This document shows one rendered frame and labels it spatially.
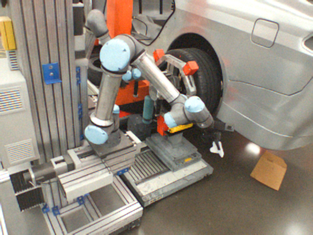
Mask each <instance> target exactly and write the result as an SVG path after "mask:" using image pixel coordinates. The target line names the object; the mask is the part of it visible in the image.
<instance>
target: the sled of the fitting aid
mask: <svg viewBox="0 0 313 235"><path fill-rule="evenodd" d="M145 143H146V144H147V145H148V147H149V148H150V149H151V150H152V151H153V152H154V153H155V154H156V155H157V156H158V157H159V158H160V159H161V160H162V161H163V162H164V164H165V165H166V166H168V167H169V169H170V170H171V171H173V172H175V171H179V170H180V169H183V168H185V167H187V166H190V165H192V164H194V163H196V162H198V161H200V159H201V156H202V155H201V154H200V153H199V152H198V151H197V152H195V153H193V154H190V155H189V156H185V157H183V158H181V159H179V160H176V161H173V160H172V159H171V158H170V157H169V156H168V155H167V154H166V153H165V152H164V151H163V150H162V149H161V148H160V147H159V146H158V145H157V144H156V143H155V142H154V141H153V140H152V139H151V136H149V137H146V140H145Z"/></svg>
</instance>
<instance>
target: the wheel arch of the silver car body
mask: <svg viewBox="0 0 313 235"><path fill-rule="evenodd" d="M211 46H212V44H211V43H210V42H209V41H208V40H207V39H206V38H205V37H204V36H203V35H201V34H199V33H196V32H193V31H188V32H184V33H182V34H179V35H178V36H177V37H175V38H174V40H173V41H172V42H171V43H170V44H169V46H168V48H167V50H166V51H165V53H166V52H167V51H169V50H174V49H185V48H197V49H200V50H203V51H204V52H207V50H208V49H209V51H208V52H207V54H208V55H209V53H210V50H211ZM212 47H213V46H212ZM211 58H212V60H213V61H214V62H215V64H216V66H217V68H218V71H219V75H220V77H221V78H220V79H221V80H222V83H223V90H222V93H221V97H222V101H223V97H224V78H223V73H222V66H221V62H220V59H219V57H218V55H217V52H216V50H215V48H214V47H213V51H212V55H211ZM222 101H221V105H222ZM220 109H221V106H220ZM219 112H220V110H219ZM219 112H218V114H219ZM218 114H217V115H216V118H217V116H218Z"/></svg>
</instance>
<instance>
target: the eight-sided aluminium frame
mask: <svg viewBox="0 0 313 235"><path fill-rule="evenodd" d="M166 62H169V63H170V64H173V65H174V66H175V67H177V68H179V71H180V74H181V76H182V79H183V81H184V84H185V88H186V90H187V94H186V97H187V99H189V98H190V97H192V96H195V94H196V87H195V84H194V82H193V79H192V77H191V75H189V76H185V74H184V71H183V69H182V68H183V67H184V65H185V64H186V63H185V62H183V61H181V60H179V59H177V58H175V57H174V56H172V55H168V54H166V55H163V56H162V57H161V58H160V59H159V60H158V61H157V62H156V63H155V65H156V66H157V67H158V68H161V67H162V66H163V65H164V64H165V63H166ZM154 107H155V109H156V107H157V100H155V101H154ZM168 112H169V111H167V110H166V109H164V107H163V106H162V105H161V109H160V114H161V116H163V117H164V115H165V114H166V113H168Z"/></svg>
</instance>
